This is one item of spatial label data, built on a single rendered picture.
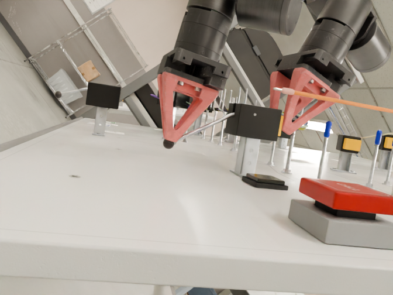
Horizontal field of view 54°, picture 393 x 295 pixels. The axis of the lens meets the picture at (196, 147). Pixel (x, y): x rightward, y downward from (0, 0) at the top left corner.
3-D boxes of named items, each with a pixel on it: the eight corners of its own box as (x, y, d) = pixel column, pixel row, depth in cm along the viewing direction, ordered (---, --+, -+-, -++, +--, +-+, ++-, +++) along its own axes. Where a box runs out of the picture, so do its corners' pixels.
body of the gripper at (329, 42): (303, 92, 57) (327, 49, 57) (351, 91, 47) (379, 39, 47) (271, 68, 55) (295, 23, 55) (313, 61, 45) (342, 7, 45)
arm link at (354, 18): (328, -20, 52) (366, -22, 47) (349, 13, 56) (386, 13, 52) (303, 24, 52) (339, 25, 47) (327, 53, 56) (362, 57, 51)
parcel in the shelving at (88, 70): (76, 67, 690) (89, 58, 692) (78, 68, 729) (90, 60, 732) (86, 82, 697) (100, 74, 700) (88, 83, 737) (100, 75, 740)
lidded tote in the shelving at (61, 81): (45, 78, 681) (61, 68, 685) (49, 78, 722) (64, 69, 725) (65, 106, 696) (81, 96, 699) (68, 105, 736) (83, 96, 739)
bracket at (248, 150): (228, 171, 52) (235, 134, 51) (245, 172, 52) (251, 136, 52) (242, 177, 47) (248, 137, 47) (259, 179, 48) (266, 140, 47)
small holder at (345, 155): (345, 169, 83) (352, 136, 82) (358, 175, 74) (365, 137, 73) (324, 165, 83) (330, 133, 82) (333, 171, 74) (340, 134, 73)
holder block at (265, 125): (224, 133, 50) (228, 102, 50) (262, 138, 52) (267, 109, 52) (235, 136, 46) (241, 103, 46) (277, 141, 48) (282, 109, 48)
